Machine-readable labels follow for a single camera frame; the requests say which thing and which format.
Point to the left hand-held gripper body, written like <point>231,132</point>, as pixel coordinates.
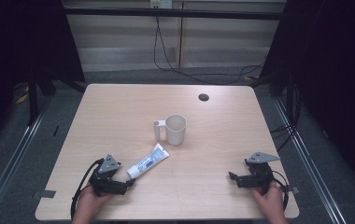
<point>104,182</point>

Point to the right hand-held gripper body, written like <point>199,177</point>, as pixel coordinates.
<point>258,175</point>

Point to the white and blue toothpaste tube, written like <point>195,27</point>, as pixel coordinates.
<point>147,162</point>

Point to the person's left hand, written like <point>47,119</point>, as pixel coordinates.
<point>88,202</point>

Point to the person's right hand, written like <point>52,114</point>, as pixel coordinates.
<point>270,203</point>

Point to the grey tape strip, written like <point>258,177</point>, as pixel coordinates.
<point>294,189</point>
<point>43,194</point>

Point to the black metal stand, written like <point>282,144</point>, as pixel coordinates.
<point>33,96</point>
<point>290,99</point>

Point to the round dark table grommet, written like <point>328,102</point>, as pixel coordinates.
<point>203,97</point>

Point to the yellow floor object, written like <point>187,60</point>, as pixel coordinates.
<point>22,99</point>

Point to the black curtain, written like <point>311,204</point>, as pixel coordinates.
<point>23,46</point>
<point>334,77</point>

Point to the black horizontal bar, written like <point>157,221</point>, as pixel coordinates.
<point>172,13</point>

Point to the metal floor rail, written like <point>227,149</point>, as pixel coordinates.
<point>309,161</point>
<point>7,168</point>

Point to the white wall socket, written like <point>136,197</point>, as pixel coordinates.
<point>161,3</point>

